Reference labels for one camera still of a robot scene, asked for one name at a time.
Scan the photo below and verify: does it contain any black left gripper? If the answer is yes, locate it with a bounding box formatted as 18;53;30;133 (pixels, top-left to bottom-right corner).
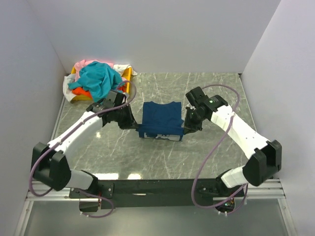
114;103;139;129

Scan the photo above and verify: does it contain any dark blue t-shirt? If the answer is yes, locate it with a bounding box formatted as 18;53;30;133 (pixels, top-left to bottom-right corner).
136;101;184;142

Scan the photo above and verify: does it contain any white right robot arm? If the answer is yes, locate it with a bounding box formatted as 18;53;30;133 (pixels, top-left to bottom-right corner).
184;87;282;196

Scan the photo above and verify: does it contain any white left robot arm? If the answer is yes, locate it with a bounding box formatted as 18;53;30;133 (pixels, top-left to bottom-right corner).
29;90;138;198

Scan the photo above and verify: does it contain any yellow plastic bin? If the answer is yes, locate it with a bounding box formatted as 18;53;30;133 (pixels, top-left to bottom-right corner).
72;68;133;101

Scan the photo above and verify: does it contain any teal t-shirt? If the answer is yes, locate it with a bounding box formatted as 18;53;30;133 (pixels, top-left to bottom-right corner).
68;61;123;101

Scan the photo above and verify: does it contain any orange t-shirt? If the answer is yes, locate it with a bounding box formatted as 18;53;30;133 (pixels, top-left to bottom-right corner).
72;87;92;98

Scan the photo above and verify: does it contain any white t-shirt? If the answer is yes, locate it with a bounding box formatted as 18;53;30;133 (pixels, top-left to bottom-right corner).
63;64;138;101

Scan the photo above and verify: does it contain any pink t-shirt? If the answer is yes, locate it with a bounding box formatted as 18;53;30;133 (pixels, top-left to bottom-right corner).
71;59;114;81

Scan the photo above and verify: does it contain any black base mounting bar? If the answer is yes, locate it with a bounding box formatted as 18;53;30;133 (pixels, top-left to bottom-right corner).
69;178;244;212

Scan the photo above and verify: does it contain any aluminium frame rail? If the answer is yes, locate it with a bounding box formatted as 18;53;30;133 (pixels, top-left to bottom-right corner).
13;98;298;236

